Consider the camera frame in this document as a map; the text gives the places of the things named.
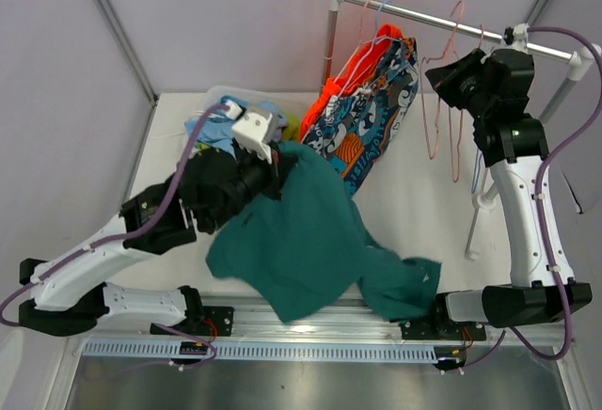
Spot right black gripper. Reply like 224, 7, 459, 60
426, 49, 493, 120

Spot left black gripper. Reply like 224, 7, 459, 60
205, 138, 297, 231

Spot lime green shorts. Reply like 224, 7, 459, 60
196, 115, 300, 156

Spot light blue shorts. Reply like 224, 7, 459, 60
197, 95, 290, 156

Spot teal green shorts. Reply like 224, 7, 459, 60
206, 141, 441, 324

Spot patterned navy white shorts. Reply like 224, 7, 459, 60
301, 38, 419, 194

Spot blue hanger for patterned shorts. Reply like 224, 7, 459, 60
339, 0, 395, 97

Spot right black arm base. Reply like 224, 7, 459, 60
399, 292, 486, 341

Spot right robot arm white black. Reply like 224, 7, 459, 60
425, 48, 593, 339

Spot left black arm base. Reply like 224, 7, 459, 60
150, 286, 235, 338

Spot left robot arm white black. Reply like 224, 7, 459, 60
18, 144, 297, 338

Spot orange shorts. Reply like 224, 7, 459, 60
298, 24, 404, 141

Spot pink hanger for orange shorts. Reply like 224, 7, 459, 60
337, 0, 376, 96

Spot white plastic basket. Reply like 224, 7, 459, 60
183, 86, 315, 137

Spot silver clothes rack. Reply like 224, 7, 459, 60
321, 0, 594, 260

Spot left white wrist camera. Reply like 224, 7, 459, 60
225, 100, 277, 165

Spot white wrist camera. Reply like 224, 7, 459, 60
488, 24, 530, 56
225, 100, 277, 165

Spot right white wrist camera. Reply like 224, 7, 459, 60
488, 24, 530, 56

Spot aluminium mounting rail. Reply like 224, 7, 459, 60
80, 295, 564, 346

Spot slotted grey cable duct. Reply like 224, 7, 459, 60
83, 339, 437, 364

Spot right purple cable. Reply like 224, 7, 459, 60
498, 26, 602, 362

